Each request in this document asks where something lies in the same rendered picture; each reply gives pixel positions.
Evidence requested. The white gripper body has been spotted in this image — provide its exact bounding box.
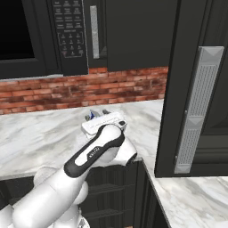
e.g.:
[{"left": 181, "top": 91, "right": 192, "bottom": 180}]
[{"left": 81, "top": 110, "right": 125, "bottom": 141}]

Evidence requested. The black base cabinet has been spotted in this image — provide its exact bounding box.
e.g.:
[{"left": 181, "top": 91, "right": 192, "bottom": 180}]
[{"left": 77, "top": 159, "right": 172, "bottom": 228}]

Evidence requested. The wide black cabinet door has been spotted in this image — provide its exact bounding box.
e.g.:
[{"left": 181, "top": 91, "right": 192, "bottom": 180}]
[{"left": 153, "top": 0, "right": 228, "bottom": 179}]

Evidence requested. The black microwave oven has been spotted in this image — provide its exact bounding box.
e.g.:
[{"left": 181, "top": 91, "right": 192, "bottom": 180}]
[{"left": 0, "top": 0, "right": 89, "bottom": 80}]

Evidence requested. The short silver cabinet handle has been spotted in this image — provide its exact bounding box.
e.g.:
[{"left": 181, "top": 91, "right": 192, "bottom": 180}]
[{"left": 89, "top": 4, "right": 101, "bottom": 60}]

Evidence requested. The black wall cabinet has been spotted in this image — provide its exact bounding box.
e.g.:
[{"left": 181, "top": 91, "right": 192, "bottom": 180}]
[{"left": 105, "top": 0, "right": 180, "bottom": 73}]

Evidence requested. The long silver perforated handle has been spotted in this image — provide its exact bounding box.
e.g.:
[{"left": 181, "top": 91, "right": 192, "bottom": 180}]
[{"left": 173, "top": 45, "right": 225, "bottom": 175}]

